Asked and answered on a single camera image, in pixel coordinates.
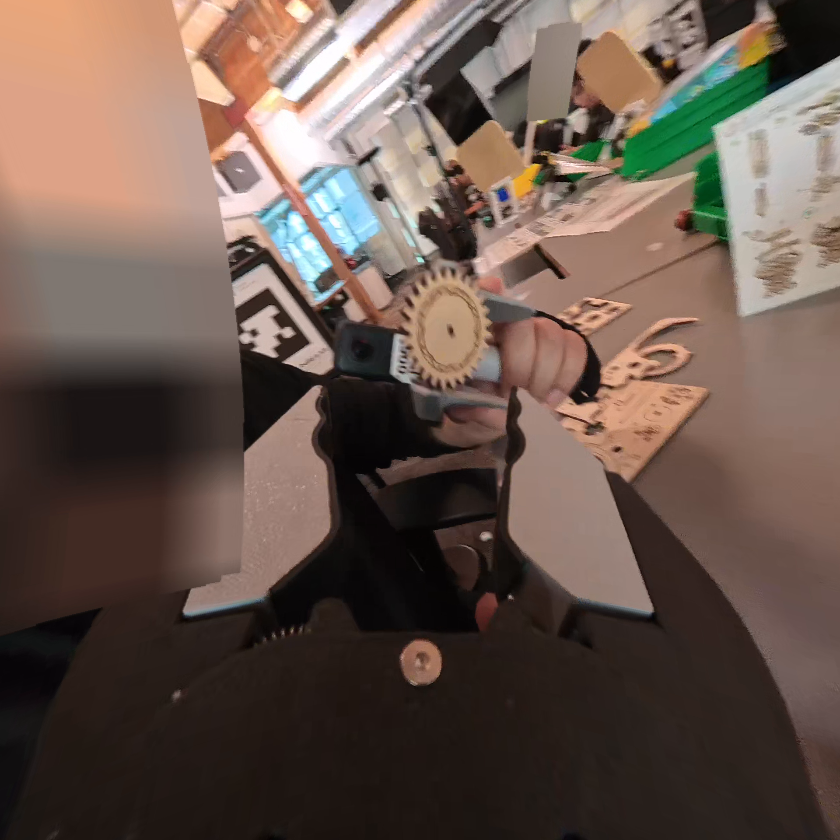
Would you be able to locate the small red object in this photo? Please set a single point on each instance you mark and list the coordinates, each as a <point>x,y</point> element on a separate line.
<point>684,220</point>

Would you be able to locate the curved wooden offcut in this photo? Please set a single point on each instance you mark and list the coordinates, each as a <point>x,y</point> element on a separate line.
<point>656,364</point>

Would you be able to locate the black wall box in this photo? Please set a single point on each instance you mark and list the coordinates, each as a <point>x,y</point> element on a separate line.
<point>237,172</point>

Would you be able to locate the wooden part sheet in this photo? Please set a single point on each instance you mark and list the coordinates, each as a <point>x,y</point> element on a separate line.
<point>630,426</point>

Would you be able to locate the white box blue panel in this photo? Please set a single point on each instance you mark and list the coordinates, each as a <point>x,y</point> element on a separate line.
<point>504,200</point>

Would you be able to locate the person's left hand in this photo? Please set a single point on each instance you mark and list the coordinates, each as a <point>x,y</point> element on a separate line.
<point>544,361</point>

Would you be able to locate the large wooden gear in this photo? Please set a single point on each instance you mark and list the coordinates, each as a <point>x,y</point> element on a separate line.
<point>446,328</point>

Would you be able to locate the white paper sheets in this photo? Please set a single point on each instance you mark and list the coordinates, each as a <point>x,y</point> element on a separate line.
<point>610,203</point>

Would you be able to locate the glass window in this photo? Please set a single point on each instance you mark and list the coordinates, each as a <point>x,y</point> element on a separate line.
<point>321,223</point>

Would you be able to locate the small green bin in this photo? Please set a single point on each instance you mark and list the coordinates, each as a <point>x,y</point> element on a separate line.
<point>712,203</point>

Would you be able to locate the colourful printed sheet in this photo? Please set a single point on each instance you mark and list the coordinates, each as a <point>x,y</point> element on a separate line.
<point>715,72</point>

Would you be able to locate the white model instruction booklet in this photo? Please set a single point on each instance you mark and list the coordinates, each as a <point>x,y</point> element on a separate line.
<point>781,197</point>

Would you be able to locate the small wooden sheet offcut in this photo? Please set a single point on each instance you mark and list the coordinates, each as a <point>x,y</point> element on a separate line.
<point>594,313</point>

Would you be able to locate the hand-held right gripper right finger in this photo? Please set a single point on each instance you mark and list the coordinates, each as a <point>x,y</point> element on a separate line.
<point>564,525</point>

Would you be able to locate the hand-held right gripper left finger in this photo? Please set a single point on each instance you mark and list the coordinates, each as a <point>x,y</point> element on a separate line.
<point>282,512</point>

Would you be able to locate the large green bin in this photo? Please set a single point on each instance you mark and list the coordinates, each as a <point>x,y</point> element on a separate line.
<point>695,124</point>

